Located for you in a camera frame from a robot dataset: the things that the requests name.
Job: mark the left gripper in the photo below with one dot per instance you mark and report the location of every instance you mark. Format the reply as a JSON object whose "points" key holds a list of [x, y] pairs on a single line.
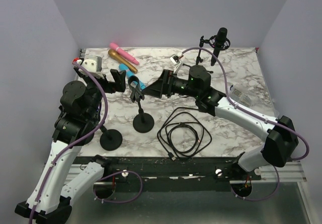
{"points": [[118, 85]]}

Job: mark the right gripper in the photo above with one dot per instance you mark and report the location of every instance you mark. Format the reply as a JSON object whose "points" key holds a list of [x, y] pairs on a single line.
{"points": [[163, 85]]}

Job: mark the blue microphone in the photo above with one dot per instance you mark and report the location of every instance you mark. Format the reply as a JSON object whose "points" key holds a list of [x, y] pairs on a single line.
{"points": [[129, 74]]}

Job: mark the gold microphone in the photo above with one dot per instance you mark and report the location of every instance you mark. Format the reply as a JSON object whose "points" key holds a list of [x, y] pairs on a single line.
{"points": [[116, 56]]}

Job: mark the pink microphone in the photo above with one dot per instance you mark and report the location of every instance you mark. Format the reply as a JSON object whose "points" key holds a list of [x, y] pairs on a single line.
{"points": [[123, 53]]}

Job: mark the tall black mic stand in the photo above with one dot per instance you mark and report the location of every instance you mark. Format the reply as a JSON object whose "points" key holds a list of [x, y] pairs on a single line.
{"points": [[142, 122]]}

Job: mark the shock mount mic stand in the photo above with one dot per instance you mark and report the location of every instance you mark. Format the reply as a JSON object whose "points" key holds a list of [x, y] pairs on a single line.
{"points": [[111, 139]]}

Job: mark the black tripod mic stand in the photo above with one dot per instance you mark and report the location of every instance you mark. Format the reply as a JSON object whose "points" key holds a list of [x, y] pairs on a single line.
{"points": [[211, 42]]}

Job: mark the black condenser microphone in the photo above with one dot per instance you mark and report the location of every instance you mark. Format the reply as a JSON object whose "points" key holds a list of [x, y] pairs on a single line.
{"points": [[221, 43]]}

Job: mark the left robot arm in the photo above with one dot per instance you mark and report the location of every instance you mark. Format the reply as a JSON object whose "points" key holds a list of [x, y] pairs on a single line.
{"points": [[80, 104]]}

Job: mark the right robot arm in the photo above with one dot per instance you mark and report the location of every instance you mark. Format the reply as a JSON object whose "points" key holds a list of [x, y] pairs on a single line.
{"points": [[277, 134]]}

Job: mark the clear plastic parts box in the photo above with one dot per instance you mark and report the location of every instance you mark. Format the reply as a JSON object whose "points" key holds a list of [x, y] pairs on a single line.
{"points": [[241, 95]]}

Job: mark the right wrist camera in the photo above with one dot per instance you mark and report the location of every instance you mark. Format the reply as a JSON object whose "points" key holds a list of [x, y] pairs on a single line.
{"points": [[176, 60]]}

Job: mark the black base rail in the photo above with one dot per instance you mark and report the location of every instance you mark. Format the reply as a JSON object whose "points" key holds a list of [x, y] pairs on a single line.
{"points": [[161, 174]]}

